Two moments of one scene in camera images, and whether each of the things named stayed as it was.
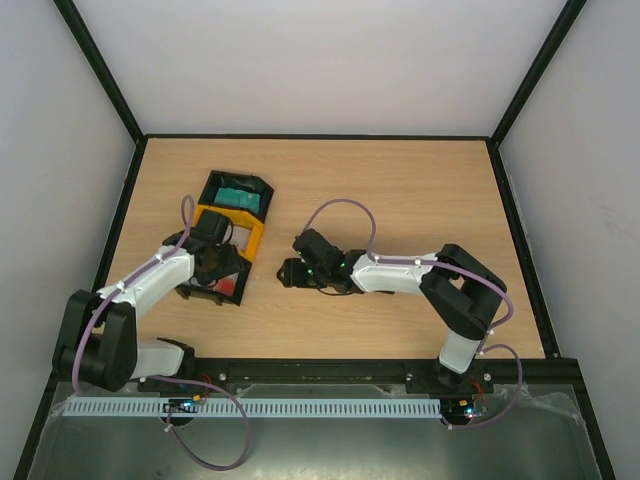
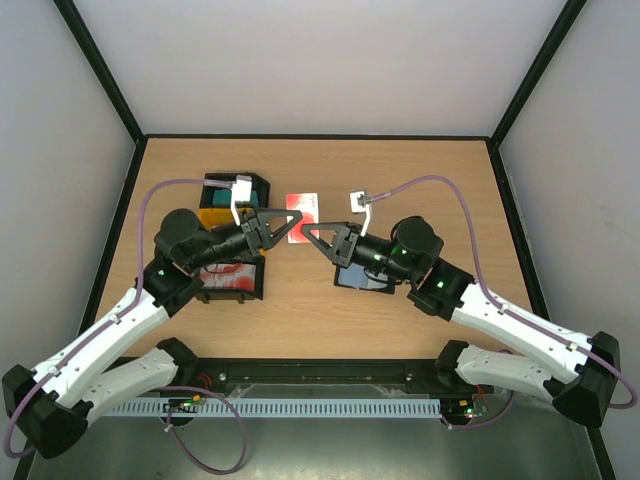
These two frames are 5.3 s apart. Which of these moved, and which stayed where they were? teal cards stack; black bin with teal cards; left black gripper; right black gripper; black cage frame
Moved: left black gripper; right black gripper
Stayed: teal cards stack; black bin with teal cards; black cage frame
